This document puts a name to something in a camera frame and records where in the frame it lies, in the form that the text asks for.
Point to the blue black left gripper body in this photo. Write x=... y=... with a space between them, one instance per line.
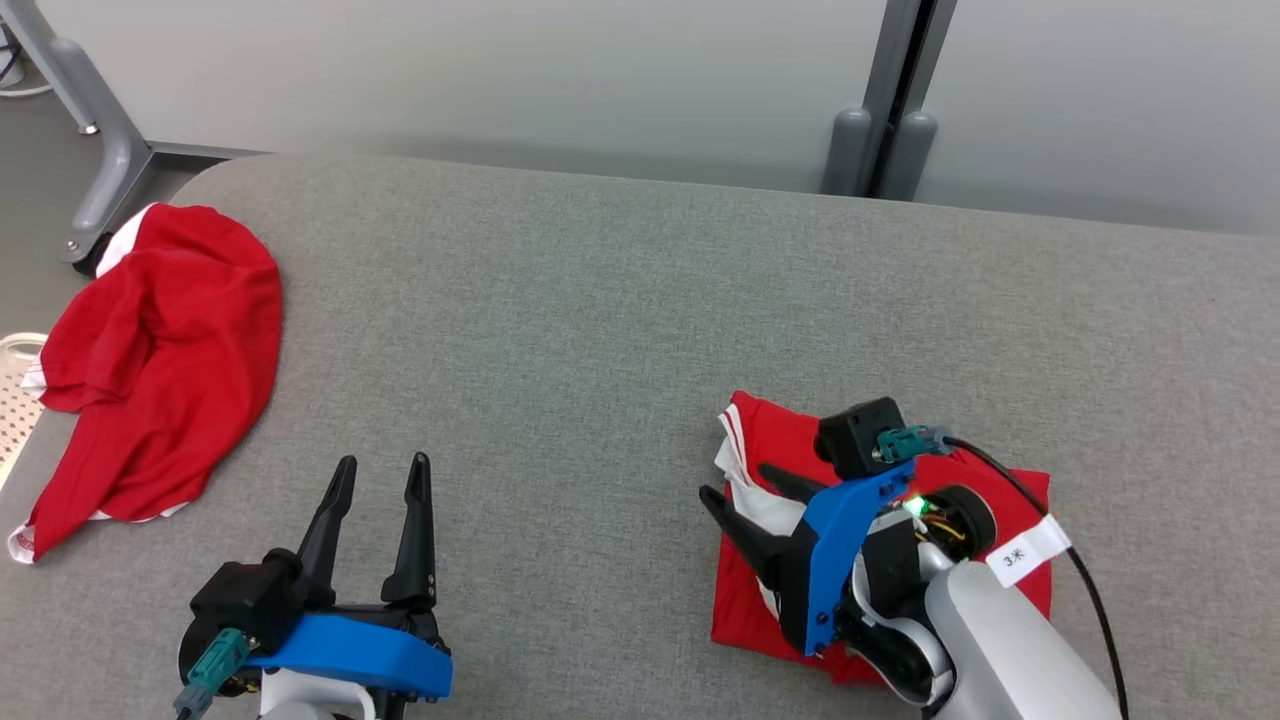
x=350 y=650

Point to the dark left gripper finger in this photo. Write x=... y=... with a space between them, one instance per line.
x=325 y=545
x=415 y=560

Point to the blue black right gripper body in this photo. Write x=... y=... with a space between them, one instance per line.
x=835 y=540

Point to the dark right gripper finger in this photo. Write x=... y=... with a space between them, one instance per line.
x=755 y=545
x=795 y=485

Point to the red white basketball jersey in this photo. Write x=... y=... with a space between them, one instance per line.
x=760 y=430

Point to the red shorts with white trim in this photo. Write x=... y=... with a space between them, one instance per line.
x=160 y=330

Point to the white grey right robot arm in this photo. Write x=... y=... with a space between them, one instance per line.
x=1000 y=640

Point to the white perforated basket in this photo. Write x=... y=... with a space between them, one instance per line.
x=15 y=410

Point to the black caster wheel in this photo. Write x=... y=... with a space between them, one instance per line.
x=90 y=262

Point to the grey metal table leg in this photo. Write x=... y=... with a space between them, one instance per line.
x=115 y=170

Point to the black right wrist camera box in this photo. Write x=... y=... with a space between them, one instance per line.
x=855 y=440

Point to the grey partition post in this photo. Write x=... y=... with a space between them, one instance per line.
x=890 y=90

